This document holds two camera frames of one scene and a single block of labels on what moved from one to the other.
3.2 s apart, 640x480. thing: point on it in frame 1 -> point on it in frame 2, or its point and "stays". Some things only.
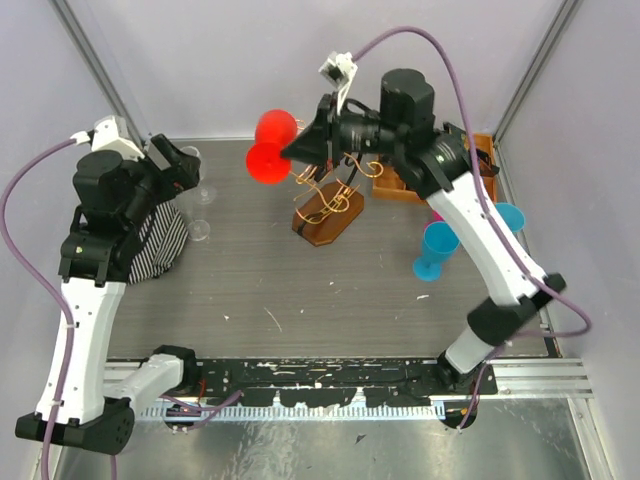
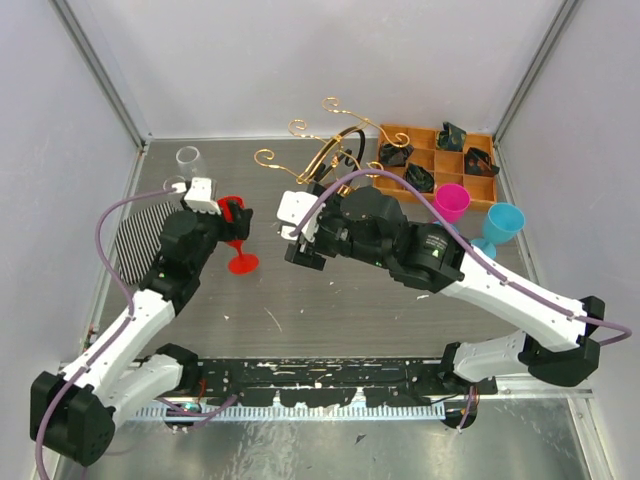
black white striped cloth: (163, 235) stays
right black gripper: (321, 142) -> (302, 252)
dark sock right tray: (486, 167) stays
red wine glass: (275, 130) -> (241, 264)
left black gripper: (181, 175) -> (239, 229)
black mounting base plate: (331, 382) stays
